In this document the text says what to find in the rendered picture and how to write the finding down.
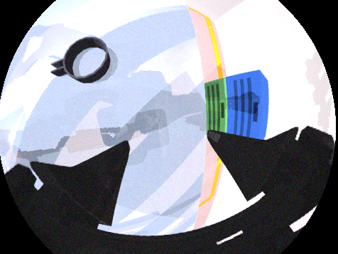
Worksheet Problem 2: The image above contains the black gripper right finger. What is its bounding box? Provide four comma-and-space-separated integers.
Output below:
207, 127, 299, 201

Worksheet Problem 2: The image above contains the dark grey metal band with tabs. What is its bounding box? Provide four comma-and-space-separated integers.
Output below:
51, 36, 111, 84

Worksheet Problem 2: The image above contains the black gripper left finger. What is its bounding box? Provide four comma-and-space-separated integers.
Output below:
29, 140, 130, 226

